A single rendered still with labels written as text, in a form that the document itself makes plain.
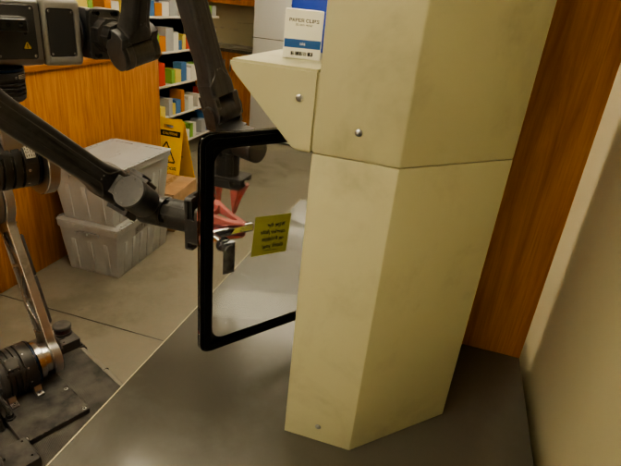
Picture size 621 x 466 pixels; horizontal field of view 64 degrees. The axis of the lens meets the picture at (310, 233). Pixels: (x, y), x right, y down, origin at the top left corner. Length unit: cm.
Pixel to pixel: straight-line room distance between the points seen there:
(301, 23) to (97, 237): 247
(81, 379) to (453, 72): 177
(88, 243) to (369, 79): 266
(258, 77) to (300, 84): 5
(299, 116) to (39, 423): 153
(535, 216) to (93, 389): 159
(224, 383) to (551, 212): 68
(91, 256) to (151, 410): 230
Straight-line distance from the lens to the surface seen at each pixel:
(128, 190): 90
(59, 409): 197
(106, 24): 143
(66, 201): 312
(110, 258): 309
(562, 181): 101
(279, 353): 103
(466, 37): 63
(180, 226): 93
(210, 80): 111
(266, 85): 63
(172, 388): 95
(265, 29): 587
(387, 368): 79
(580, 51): 97
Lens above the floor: 158
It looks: 25 degrees down
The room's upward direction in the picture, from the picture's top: 6 degrees clockwise
